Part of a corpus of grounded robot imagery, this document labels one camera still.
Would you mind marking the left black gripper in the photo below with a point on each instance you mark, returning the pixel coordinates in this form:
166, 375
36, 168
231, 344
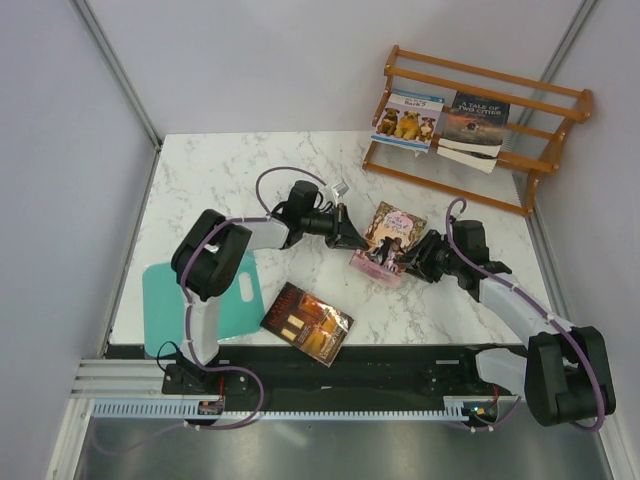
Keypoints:
344, 235

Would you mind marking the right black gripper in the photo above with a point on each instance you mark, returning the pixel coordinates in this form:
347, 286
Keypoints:
418, 258

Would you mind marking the pink illustrated children book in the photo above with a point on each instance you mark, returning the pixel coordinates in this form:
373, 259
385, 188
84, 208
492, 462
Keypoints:
390, 235

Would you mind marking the dark orange glossy book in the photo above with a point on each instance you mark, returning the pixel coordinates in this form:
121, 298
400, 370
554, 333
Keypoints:
307, 323

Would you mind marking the Jane Eyre blue book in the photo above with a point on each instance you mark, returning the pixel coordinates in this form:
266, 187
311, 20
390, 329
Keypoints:
478, 161

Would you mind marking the dog cover Bark book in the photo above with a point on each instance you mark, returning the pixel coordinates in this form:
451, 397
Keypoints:
408, 120

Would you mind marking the Tale of Two Cities book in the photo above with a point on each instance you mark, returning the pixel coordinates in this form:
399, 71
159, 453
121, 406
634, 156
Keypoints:
476, 125

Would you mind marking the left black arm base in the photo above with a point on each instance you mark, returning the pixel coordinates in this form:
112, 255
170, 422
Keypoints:
184, 378

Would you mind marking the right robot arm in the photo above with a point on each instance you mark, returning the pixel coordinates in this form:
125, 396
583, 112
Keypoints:
564, 375

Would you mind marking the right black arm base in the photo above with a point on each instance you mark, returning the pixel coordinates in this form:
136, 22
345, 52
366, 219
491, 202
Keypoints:
448, 379

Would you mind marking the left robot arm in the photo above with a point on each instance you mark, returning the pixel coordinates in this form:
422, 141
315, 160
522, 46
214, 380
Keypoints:
208, 258

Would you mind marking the orange wooden tiered rack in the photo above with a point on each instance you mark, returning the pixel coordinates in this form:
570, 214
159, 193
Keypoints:
548, 161

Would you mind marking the teal plastic file folder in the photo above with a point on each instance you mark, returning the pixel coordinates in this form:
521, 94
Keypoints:
242, 307

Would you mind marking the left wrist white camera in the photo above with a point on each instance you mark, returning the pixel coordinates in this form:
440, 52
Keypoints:
339, 191

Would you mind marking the right slotted cable duct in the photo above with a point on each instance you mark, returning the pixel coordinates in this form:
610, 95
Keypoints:
479, 407

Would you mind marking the slotted cable duct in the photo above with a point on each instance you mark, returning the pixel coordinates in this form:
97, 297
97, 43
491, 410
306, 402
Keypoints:
187, 409
479, 407

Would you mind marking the left slotted cable duct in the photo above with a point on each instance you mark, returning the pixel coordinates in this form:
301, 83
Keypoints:
187, 409

